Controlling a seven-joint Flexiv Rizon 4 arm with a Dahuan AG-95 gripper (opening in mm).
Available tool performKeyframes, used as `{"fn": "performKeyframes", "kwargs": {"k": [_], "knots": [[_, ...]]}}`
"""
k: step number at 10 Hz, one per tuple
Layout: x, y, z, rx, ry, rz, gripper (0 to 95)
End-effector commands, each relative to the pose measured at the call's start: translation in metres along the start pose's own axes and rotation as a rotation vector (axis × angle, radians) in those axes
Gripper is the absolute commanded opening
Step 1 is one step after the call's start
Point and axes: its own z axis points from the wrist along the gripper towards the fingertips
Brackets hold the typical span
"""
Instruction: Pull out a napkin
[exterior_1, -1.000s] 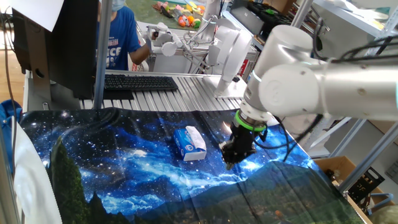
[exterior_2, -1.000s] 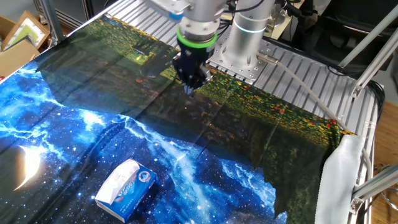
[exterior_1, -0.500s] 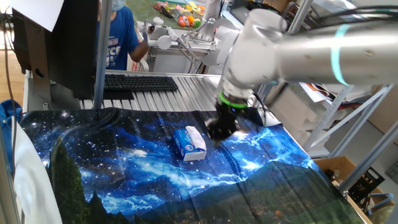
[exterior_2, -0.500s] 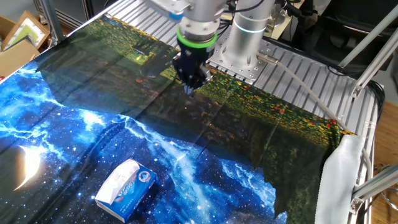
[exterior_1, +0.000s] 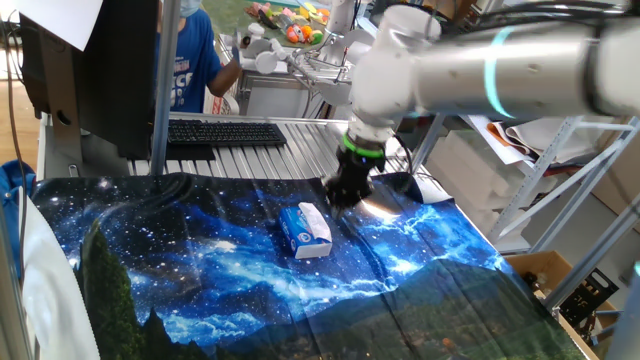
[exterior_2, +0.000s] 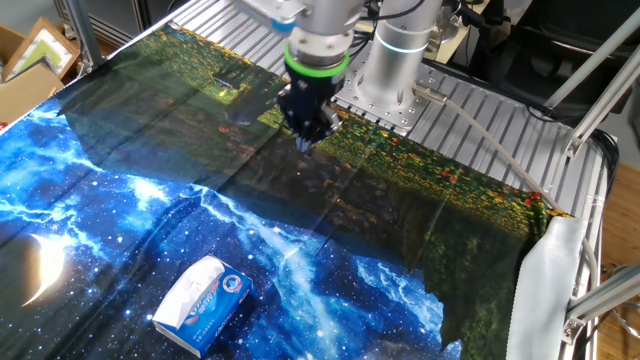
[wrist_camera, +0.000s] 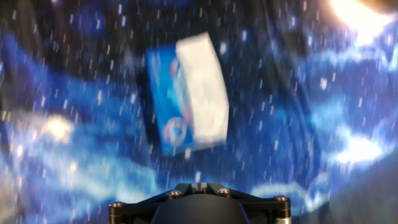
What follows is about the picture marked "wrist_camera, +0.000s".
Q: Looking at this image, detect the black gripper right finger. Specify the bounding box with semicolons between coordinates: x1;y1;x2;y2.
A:
198;182;292;224

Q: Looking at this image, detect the blue tissue pack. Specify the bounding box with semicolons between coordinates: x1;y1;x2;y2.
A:
144;32;231;156

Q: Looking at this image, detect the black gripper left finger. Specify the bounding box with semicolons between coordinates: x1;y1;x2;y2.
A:
108;182;200;224

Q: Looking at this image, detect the galaxy landscape printed tablecloth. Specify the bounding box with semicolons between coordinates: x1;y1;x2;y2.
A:
0;0;398;224

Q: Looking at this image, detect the white napkin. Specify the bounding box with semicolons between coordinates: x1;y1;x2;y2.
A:
175;32;230;144

